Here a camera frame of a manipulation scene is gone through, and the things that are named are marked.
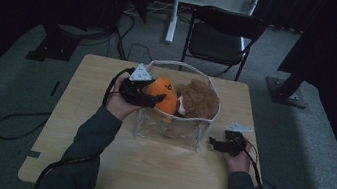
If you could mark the person's right hand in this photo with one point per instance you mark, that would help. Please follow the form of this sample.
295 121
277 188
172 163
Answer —
240 162

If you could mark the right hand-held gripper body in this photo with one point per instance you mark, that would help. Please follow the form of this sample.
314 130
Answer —
237 142

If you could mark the brown teddy bear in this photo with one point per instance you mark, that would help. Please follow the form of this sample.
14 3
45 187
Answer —
197 99

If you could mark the orange plush toy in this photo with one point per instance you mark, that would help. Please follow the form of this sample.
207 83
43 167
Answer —
165 94

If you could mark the clear plastic bag white trim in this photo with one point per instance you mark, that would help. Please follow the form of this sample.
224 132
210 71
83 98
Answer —
167 134

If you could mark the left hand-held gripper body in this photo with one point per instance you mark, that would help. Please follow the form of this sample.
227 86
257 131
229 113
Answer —
133 87

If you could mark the black tape strip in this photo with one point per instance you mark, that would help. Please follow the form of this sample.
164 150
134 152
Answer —
55 88

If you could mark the black folding chair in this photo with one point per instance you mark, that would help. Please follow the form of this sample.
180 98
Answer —
218 38

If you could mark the person's left hand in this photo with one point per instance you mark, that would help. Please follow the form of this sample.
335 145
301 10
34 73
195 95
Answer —
121 106

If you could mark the black stand with flat base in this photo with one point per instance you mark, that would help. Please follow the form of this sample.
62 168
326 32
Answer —
286 92
54 45

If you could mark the grey tape piece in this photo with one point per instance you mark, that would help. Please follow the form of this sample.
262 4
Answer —
33 154

